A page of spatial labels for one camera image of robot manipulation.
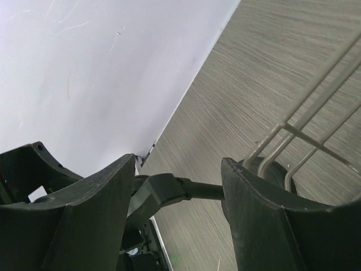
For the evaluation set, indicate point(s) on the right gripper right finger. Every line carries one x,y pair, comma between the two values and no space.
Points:
273,229

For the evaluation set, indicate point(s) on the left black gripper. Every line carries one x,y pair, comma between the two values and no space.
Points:
28,167

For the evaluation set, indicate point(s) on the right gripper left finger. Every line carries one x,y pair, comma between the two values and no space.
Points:
79,227

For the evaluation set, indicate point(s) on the grey wire dish rack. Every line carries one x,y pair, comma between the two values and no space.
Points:
262,159

